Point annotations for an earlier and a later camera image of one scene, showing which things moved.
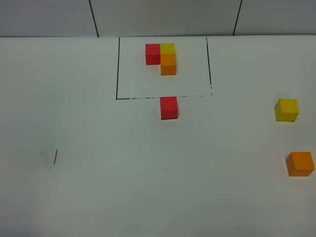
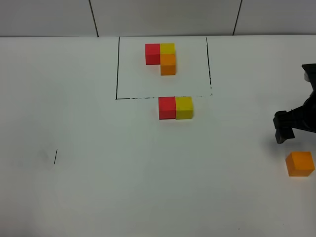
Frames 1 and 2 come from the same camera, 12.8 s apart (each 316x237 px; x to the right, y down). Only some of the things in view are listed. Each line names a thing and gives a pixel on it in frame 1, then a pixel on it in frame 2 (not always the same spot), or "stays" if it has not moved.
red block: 169,108 stays
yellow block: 286,110 → 183,107
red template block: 152,54 stays
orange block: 299,163 stays
